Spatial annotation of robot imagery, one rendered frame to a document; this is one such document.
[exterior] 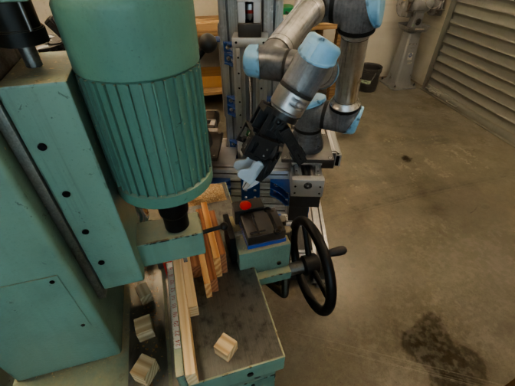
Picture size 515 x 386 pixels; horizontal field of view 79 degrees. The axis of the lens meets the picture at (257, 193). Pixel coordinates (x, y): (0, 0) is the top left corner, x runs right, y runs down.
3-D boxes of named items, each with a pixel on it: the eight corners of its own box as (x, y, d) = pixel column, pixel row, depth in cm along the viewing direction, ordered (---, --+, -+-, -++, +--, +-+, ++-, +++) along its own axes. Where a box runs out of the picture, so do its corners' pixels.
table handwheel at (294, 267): (292, 231, 111) (319, 316, 100) (237, 243, 107) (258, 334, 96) (316, 198, 85) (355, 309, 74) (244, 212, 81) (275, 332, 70)
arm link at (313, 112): (299, 116, 141) (301, 87, 132) (328, 122, 137) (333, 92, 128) (290, 129, 132) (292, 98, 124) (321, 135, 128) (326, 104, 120)
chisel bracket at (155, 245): (207, 257, 72) (203, 232, 67) (143, 272, 69) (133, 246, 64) (202, 234, 78) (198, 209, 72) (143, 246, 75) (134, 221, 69)
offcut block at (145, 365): (159, 368, 71) (155, 358, 68) (148, 387, 68) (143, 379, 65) (146, 361, 72) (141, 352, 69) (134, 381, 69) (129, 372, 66)
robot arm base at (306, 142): (288, 136, 147) (289, 116, 141) (320, 137, 147) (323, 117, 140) (289, 154, 136) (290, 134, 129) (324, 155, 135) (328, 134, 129)
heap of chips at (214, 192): (227, 199, 100) (226, 193, 99) (187, 207, 98) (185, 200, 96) (221, 184, 107) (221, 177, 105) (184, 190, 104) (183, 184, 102)
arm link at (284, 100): (302, 92, 69) (317, 107, 63) (291, 110, 71) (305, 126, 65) (274, 77, 66) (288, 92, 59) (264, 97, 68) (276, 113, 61)
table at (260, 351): (325, 357, 69) (329, 345, 65) (185, 401, 63) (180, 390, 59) (252, 189, 114) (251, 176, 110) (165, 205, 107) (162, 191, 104)
